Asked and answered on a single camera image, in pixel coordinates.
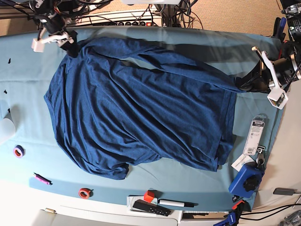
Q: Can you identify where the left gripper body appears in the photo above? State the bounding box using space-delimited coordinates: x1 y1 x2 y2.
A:
252 46 295 110

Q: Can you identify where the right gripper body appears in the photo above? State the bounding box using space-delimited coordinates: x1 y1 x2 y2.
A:
31 28 75 52

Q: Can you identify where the dark blue t-shirt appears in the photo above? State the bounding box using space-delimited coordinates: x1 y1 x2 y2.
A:
44 37 240 180

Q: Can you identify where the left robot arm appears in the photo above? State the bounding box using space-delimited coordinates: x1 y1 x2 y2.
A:
235 0 301 110

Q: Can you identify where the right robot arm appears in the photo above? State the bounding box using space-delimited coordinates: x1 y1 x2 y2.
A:
29 0 79 58

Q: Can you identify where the white blister pack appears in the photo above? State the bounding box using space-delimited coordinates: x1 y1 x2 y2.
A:
243 114 266 156

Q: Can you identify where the power strip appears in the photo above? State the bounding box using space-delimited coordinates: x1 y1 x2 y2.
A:
103 21 158 26

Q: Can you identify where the white paper card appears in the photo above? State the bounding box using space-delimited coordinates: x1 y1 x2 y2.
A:
231 154 255 172

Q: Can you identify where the metal keys carabiner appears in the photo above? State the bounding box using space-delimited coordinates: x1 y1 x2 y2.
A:
256 145 266 168

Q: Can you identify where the white paper roll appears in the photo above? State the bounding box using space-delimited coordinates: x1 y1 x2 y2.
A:
0 113 16 144

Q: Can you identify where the blue box with knob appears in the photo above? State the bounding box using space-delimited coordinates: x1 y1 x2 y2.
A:
229 163 264 198

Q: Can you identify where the purple tape roll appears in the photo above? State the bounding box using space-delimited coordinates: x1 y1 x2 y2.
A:
13 145 25 158

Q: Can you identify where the grey adapter box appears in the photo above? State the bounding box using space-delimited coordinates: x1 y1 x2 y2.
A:
273 187 295 196

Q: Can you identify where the blue orange clamp bottom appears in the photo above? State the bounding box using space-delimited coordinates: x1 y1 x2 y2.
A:
214 200 246 226

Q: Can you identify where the pink pen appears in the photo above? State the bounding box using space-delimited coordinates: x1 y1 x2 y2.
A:
33 173 52 186

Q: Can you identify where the red tape roll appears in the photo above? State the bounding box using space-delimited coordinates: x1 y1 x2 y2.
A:
78 188 93 199

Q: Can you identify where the white black marker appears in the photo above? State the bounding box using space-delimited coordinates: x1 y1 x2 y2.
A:
158 199 195 208

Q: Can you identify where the orange red cube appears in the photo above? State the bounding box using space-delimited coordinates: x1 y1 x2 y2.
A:
143 190 155 203

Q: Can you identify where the black remote control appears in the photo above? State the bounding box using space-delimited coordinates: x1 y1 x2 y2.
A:
133 200 172 217

